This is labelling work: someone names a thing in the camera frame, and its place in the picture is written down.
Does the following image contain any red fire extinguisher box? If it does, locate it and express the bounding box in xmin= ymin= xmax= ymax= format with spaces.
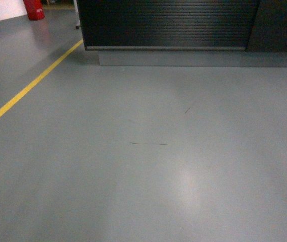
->
xmin=23 ymin=0 xmax=45 ymax=21

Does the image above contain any black checkout counter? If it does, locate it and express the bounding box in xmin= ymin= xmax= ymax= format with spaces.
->
xmin=78 ymin=1 xmax=287 ymax=68

